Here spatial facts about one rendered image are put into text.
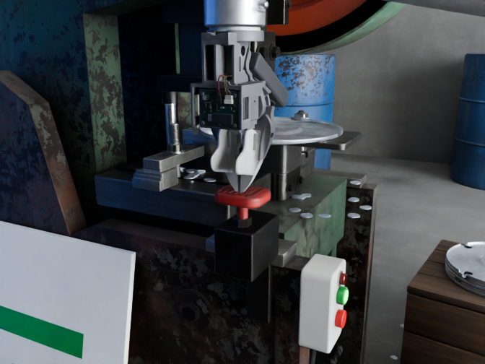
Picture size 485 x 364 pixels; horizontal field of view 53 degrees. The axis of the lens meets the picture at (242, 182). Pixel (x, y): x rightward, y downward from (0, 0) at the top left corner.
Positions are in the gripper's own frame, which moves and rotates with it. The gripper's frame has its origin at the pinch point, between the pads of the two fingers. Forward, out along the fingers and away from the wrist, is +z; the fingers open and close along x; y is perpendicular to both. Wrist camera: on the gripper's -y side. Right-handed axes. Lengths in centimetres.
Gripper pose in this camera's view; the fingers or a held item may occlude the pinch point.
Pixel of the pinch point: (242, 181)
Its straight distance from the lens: 67.8
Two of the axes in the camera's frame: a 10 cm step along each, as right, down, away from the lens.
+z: 0.0, 9.6, 2.7
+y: -4.5, 2.4, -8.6
